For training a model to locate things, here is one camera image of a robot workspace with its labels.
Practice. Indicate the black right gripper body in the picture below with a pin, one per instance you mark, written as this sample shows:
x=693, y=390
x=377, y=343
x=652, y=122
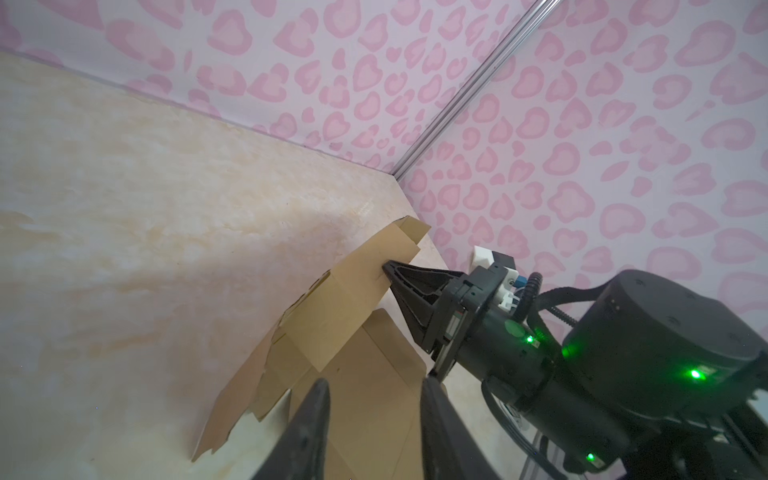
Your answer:
x=495, y=347

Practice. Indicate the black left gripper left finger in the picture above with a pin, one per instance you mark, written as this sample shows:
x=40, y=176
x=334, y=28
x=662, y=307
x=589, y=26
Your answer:
x=300, y=453

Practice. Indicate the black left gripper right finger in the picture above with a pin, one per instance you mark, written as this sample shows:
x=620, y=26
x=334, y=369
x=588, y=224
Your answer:
x=448, y=450

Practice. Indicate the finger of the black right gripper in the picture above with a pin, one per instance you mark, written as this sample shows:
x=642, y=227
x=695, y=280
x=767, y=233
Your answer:
x=425, y=321
x=408, y=280

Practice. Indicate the brown cardboard paper box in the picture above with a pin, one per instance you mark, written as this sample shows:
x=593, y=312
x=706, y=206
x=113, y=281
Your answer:
x=337, y=331

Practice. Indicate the aluminium frame post right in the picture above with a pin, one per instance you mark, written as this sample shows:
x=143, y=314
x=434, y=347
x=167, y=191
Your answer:
x=517, y=35

